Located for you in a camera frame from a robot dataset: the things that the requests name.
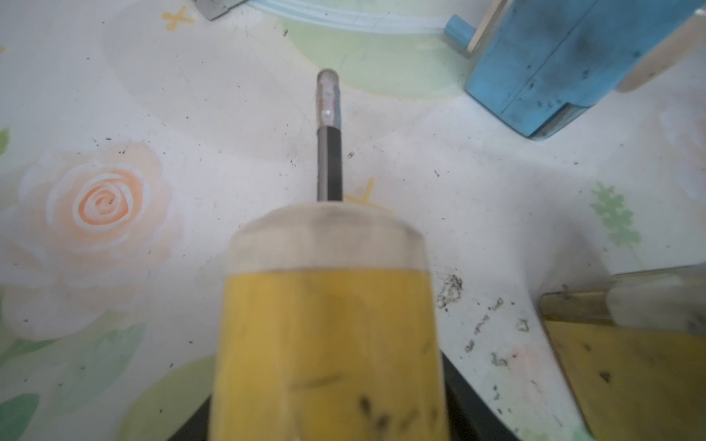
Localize blue pencil sharpener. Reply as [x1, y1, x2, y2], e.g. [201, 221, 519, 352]
[444, 0, 704, 140]

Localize silver metal case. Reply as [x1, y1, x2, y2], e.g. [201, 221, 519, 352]
[193, 0, 247, 21]

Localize floral table mat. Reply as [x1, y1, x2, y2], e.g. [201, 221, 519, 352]
[1, 1, 705, 440]

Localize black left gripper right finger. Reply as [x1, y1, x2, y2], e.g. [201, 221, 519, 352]
[441, 353, 518, 441]

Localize yellow pencil sharpener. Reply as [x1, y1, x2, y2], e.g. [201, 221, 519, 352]
[208, 69, 450, 440]
[539, 264, 705, 440]

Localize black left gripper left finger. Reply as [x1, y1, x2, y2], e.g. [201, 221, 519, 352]
[169, 397, 211, 441]

